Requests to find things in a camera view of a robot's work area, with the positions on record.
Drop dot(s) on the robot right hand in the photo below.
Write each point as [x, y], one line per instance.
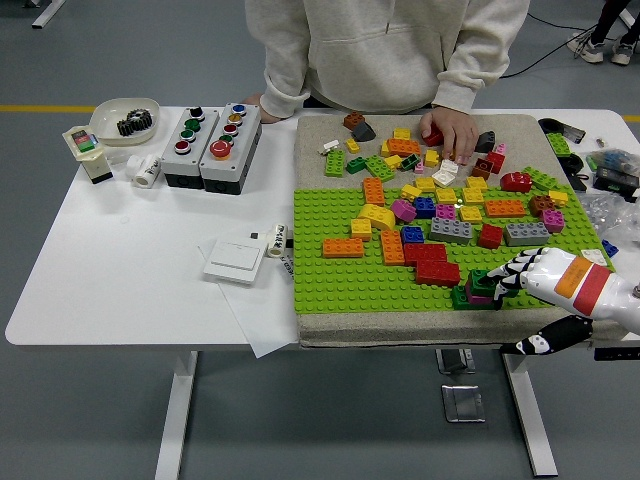
[557, 277]

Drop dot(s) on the person's right hand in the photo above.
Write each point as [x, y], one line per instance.
[255, 99]

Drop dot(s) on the person's left hand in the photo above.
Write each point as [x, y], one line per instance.
[458, 131]

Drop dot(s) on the dark green long brick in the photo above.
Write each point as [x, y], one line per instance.
[459, 299]
[475, 284]

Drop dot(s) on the person's right forearm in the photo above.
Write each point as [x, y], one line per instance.
[283, 90]

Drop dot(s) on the person's left forearm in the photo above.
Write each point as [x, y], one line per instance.
[466, 85]

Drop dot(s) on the green studded baseplate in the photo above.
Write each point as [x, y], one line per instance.
[326, 291]

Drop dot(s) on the red square brick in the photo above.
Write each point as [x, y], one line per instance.
[432, 140]
[497, 162]
[491, 237]

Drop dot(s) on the dark grey slope brick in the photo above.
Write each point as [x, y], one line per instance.
[364, 132]
[486, 143]

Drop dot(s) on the yellow small brick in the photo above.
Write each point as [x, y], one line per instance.
[353, 146]
[385, 149]
[559, 197]
[432, 159]

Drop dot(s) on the white flat square brick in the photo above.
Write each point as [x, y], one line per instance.
[596, 255]

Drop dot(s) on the brown upturned brick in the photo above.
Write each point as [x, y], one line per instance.
[484, 169]

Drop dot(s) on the pink tiny brick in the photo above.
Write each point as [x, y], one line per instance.
[501, 149]
[420, 167]

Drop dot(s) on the white upturned square brick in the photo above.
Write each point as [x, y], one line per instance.
[445, 178]

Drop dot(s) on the grey long brick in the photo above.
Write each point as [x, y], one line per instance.
[451, 231]
[526, 234]

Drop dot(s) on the yellow square brick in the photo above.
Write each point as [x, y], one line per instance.
[473, 196]
[446, 196]
[477, 183]
[470, 214]
[425, 184]
[394, 162]
[361, 230]
[410, 192]
[402, 134]

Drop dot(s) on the magenta square brick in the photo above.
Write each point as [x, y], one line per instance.
[553, 221]

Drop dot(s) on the orange long brick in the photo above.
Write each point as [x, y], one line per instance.
[505, 208]
[343, 249]
[374, 191]
[404, 147]
[392, 248]

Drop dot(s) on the dark green upturned brick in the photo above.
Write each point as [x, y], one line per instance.
[411, 163]

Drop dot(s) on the blue small brick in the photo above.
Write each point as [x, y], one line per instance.
[611, 249]

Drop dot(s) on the grey emergency-stop control box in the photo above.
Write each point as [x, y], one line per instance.
[241, 165]

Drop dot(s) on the brown square brick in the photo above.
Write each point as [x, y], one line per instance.
[542, 205]
[354, 120]

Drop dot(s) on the red rounded brick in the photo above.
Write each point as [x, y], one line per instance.
[516, 183]

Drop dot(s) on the clear crumpled plastic bag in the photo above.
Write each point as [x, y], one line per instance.
[608, 216]

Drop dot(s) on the pink square brick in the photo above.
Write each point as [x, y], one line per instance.
[479, 300]
[445, 211]

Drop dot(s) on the blue square brick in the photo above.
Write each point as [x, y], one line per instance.
[425, 207]
[412, 235]

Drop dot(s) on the lime green long brick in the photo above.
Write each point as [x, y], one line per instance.
[380, 168]
[335, 164]
[544, 178]
[558, 144]

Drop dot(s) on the white small plastic piece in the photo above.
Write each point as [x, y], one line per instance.
[330, 147]

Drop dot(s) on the black flat clip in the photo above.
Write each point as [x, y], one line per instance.
[579, 183]

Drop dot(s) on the magenta rounded brick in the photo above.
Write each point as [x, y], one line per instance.
[404, 211]

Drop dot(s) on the black table control panel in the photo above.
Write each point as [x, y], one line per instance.
[617, 353]

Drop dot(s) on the grey four-button control box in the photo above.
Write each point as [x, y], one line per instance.
[173, 165]

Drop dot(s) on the black module with green terminal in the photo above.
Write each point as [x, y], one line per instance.
[618, 181]

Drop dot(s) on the person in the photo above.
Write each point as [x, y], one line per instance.
[375, 50]
[592, 50]

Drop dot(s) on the yellow arch brick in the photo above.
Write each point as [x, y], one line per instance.
[379, 217]

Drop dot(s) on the red long brick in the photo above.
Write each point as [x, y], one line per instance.
[436, 273]
[424, 253]

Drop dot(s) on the black metal gear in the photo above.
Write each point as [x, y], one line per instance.
[135, 123]

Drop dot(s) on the white table leg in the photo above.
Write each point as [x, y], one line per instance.
[180, 400]
[528, 400]

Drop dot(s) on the clear bag of small parts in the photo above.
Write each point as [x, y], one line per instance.
[613, 160]

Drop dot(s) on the white pipe tee fitting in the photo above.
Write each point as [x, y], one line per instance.
[146, 173]

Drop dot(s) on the small grey cube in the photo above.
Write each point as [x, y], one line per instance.
[256, 235]

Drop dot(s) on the small metal screw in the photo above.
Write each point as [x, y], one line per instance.
[600, 139]

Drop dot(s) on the white labelled pipe fitting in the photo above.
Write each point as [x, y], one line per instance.
[276, 240]

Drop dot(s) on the white bowl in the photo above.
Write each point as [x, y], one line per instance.
[108, 120]

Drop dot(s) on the clear plastic cap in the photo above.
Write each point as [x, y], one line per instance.
[117, 158]

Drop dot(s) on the metal floor socket box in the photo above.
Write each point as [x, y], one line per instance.
[463, 403]

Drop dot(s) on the white printed label strip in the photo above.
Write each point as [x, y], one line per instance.
[287, 265]

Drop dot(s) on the white table foot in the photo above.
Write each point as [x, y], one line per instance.
[46, 15]

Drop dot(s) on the grey metal table bracket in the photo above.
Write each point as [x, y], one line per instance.
[453, 361]

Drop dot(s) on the white wall switch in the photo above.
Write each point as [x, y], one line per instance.
[233, 260]

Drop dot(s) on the white red-green pushbutton switch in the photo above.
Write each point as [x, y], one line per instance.
[96, 165]

